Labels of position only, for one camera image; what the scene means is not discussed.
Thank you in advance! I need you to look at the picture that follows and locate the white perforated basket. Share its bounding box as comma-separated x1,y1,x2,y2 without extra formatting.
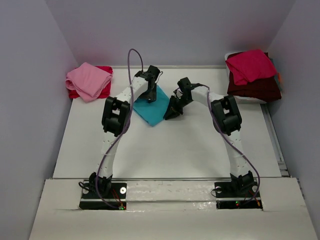
223,52,283,105

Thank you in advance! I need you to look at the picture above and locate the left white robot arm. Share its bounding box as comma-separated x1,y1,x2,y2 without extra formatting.
79,65,161,198

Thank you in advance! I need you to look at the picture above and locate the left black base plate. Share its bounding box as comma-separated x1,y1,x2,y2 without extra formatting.
78,180,127,211

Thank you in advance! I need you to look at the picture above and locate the magenta t shirt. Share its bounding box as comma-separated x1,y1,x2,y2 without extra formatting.
225,49,277,86

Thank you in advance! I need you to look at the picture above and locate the turquoise t shirt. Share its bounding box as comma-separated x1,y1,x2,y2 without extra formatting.
133,86,170,127

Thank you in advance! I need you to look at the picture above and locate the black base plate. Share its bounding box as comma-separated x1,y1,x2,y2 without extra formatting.
210,181,263,210
78,180,127,211

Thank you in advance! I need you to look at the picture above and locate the pink folded t shirt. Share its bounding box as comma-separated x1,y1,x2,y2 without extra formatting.
65,61,112,103

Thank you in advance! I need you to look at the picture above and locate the dark red t shirt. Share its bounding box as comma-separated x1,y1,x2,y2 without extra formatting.
227,51,283,103

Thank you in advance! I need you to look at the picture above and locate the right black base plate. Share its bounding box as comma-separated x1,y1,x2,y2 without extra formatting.
210,181,263,210

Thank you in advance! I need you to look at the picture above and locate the red folded t shirt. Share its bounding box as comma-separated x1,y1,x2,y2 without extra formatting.
67,65,114,100

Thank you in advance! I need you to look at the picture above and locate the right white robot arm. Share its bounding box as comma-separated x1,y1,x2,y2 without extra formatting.
163,77,255,196

